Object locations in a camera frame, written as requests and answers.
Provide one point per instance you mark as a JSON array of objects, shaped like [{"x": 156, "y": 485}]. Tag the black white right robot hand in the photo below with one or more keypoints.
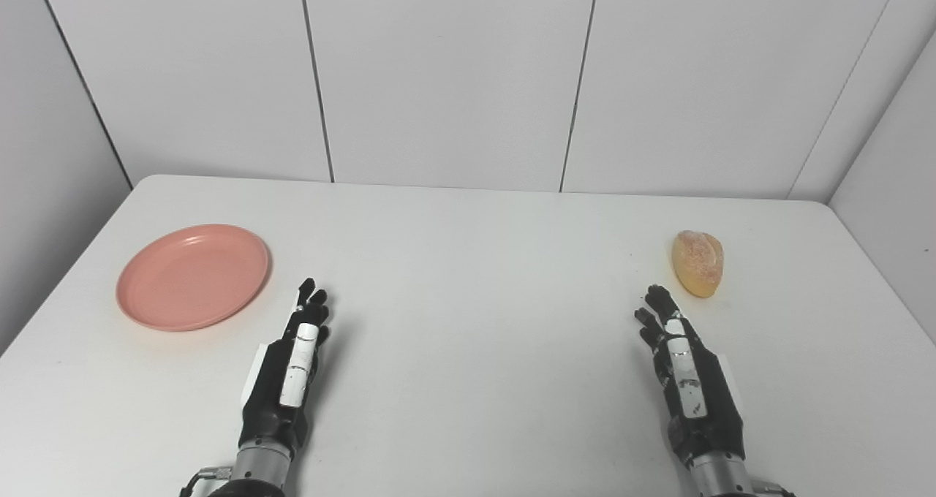
[{"x": 713, "y": 409}]

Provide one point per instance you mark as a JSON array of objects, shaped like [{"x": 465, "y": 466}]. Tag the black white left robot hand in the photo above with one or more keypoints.
[{"x": 272, "y": 395}]

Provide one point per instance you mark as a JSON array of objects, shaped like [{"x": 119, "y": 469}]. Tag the pink round plate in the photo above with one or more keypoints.
[{"x": 191, "y": 278}]

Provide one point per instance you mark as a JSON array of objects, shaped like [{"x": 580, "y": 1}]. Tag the golden sugared bread roll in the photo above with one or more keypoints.
[{"x": 698, "y": 263}]

